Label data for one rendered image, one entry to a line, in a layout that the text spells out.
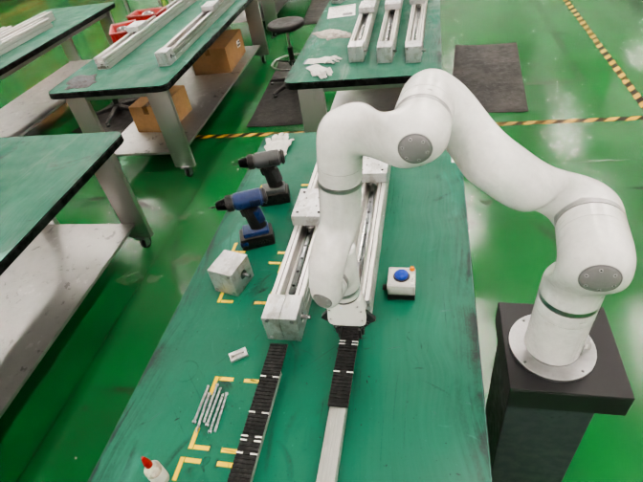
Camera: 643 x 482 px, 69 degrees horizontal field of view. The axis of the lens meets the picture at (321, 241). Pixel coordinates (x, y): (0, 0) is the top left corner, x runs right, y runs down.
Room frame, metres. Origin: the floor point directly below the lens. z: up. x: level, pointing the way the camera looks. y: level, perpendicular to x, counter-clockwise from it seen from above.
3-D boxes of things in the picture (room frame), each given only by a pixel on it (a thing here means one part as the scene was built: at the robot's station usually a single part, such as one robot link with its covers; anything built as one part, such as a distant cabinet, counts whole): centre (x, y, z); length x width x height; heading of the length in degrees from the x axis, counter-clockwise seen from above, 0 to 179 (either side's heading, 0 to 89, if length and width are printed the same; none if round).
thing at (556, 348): (0.61, -0.49, 0.95); 0.19 x 0.19 x 0.18
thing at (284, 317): (0.88, 0.13, 0.83); 0.12 x 0.09 x 0.10; 73
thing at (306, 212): (1.31, 0.01, 0.87); 0.16 x 0.11 x 0.07; 163
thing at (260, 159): (1.54, 0.18, 0.89); 0.20 x 0.08 x 0.22; 88
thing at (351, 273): (0.81, -0.03, 1.06); 0.09 x 0.08 x 0.13; 150
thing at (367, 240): (1.25, -0.17, 0.82); 0.80 x 0.10 x 0.09; 163
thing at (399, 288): (0.95, -0.20, 0.81); 0.10 x 0.08 x 0.06; 73
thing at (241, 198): (1.30, 0.25, 0.89); 0.20 x 0.08 x 0.22; 95
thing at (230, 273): (1.10, 0.30, 0.83); 0.11 x 0.10 x 0.10; 59
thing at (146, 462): (0.51, 0.46, 0.84); 0.04 x 0.04 x 0.12
